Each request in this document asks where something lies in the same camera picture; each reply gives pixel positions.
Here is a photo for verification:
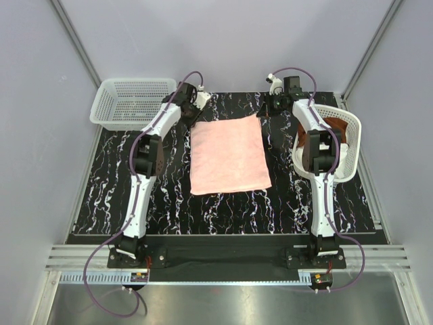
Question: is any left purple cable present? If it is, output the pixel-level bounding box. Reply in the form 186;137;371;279
79;70;204;321

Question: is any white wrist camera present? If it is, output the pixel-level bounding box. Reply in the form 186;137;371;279
266;73;284;95
193;85;212;110

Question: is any brown towel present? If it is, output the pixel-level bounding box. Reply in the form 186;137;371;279
297;117;348;147

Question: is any right connector board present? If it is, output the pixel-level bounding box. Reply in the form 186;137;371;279
313;273;332;284

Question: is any white oval laundry basket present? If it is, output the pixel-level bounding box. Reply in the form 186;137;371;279
292;104;362;186

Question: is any white rectangular mesh basket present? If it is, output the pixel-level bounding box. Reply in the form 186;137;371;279
89;78;177;131

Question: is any pink towel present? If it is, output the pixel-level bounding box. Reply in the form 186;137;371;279
190;115;271;196

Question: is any white towel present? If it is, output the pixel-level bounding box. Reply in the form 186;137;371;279
293;144;349;179

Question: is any connector board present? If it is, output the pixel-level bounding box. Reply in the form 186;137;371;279
131;271;150;282
313;273;332;284

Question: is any left connector board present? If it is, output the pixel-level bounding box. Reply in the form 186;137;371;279
131;271;150;282

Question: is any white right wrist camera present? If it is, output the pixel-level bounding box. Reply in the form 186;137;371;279
266;73;284;95

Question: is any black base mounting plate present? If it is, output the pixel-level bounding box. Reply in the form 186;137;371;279
108;234;346;269

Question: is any aluminium frame rail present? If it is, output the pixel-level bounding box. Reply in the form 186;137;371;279
45;244;411;272

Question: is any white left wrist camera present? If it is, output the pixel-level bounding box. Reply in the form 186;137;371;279
193;85;212;110

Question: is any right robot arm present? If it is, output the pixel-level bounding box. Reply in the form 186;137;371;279
257;74;341;269

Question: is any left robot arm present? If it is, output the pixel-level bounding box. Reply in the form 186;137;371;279
109;82;210;268

